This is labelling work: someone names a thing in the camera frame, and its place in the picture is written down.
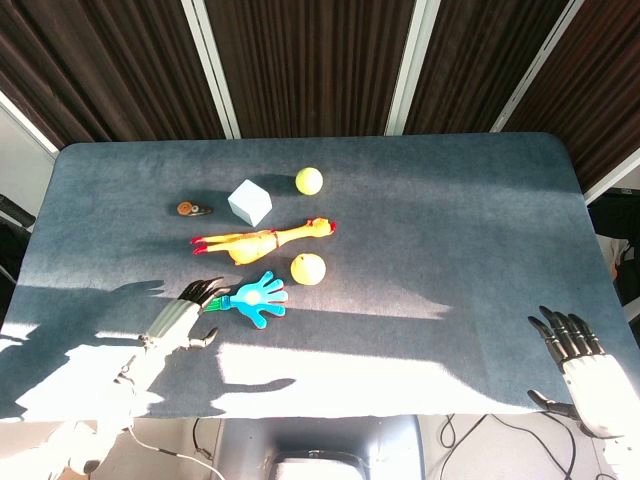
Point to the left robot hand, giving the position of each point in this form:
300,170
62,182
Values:
172,320

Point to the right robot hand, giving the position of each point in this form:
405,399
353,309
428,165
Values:
582,365

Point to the blue hand clapper toy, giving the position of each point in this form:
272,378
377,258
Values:
255,300

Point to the robot base body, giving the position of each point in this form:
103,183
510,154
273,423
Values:
315,450

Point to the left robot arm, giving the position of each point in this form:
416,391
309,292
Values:
75,425

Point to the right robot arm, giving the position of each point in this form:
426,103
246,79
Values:
622,450

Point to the small brown round toy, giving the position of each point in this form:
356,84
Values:
189,208

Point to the yellow rubber chicken toy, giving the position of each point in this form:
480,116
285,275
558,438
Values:
260,242

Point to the black chair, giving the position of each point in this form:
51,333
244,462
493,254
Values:
617,245

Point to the light blue cube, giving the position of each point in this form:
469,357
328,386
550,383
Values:
250,202

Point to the yellow round fruit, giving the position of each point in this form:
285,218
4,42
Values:
308,269

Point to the yellow-green tennis ball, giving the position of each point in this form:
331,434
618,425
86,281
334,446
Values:
309,180

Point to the blue-grey table cloth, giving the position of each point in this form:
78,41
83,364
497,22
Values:
400,225

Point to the dark brown curtain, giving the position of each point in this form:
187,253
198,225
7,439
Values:
310,65

